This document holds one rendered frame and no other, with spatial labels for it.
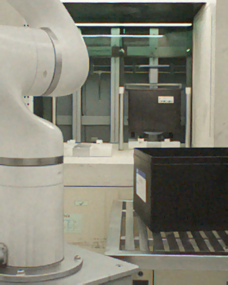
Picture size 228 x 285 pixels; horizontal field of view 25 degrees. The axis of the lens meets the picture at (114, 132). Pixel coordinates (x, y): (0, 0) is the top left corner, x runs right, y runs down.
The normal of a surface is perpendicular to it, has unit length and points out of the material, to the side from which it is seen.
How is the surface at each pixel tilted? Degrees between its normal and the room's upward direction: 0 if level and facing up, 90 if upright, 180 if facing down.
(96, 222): 90
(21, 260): 90
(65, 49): 73
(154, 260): 90
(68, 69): 105
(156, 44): 90
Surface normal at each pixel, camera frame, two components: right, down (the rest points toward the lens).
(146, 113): -0.02, 0.05
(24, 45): 0.57, -0.32
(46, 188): 0.61, 0.04
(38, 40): 0.52, -0.51
